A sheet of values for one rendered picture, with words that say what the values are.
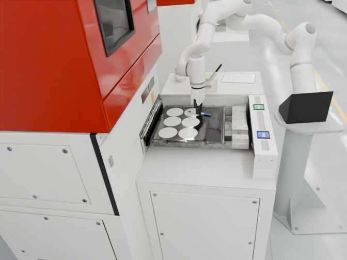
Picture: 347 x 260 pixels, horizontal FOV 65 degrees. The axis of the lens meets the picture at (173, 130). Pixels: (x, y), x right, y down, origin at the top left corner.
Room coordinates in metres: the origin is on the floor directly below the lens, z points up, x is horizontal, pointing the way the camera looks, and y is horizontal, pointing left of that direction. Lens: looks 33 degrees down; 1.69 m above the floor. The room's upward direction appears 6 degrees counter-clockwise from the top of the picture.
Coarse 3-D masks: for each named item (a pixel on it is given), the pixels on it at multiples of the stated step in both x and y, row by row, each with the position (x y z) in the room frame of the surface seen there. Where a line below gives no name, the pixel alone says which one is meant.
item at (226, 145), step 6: (156, 144) 1.19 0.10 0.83; (162, 144) 1.18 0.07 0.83; (168, 144) 1.17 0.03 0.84; (174, 144) 1.17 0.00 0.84; (180, 144) 1.16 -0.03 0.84; (186, 144) 1.15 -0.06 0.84; (192, 144) 1.14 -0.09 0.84; (198, 144) 1.14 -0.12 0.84; (204, 144) 1.13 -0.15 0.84; (210, 144) 1.12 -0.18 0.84; (216, 144) 1.11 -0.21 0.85; (222, 144) 1.11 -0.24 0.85; (228, 144) 1.10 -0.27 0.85
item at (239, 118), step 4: (232, 112) 1.36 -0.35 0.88; (236, 112) 1.35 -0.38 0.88; (240, 112) 1.35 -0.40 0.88; (244, 112) 1.34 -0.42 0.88; (232, 116) 1.32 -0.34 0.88; (236, 116) 1.31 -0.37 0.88; (240, 116) 1.31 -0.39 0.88; (244, 116) 1.30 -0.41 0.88; (232, 120) 1.28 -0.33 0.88; (236, 120) 1.27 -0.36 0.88; (240, 120) 1.27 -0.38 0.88; (244, 120) 1.26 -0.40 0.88; (232, 124) 1.23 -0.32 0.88; (236, 124) 1.23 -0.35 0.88; (240, 124) 1.23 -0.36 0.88; (244, 124) 1.22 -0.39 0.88; (232, 144) 1.06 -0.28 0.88; (236, 144) 1.06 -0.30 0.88; (240, 144) 1.05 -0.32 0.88; (244, 144) 1.05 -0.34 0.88; (248, 144) 1.04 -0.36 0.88; (232, 148) 1.06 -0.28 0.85; (236, 148) 1.06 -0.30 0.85; (240, 148) 1.05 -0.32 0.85; (244, 148) 1.05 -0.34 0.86
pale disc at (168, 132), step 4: (164, 128) 1.24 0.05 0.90; (168, 128) 1.23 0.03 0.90; (172, 128) 1.23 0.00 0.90; (160, 132) 1.21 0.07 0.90; (164, 132) 1.20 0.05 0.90; (168, 132) 1.20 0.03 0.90; (172, 132) 1.19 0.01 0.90; (176, 132) 1.19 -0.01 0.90; (164, 136) 1.16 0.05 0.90; (168, 136) 1.16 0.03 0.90; (172, 136) 1.15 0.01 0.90
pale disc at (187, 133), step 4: (184, 128) 1.21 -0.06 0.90; (188, 128) 1.21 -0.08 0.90; (192, 128) 1.21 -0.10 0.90; (180, 132) 1.18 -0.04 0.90; (184, 132) 1.18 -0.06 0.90; (188, 132) 1.18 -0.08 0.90; (192, 132) 1.17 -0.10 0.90; (196, 132) 1.17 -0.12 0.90; (180, 136) 1.15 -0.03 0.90; (184, 136) 1.14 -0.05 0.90; (188, 136) 1.14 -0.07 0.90; (192, 136) 1.13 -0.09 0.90
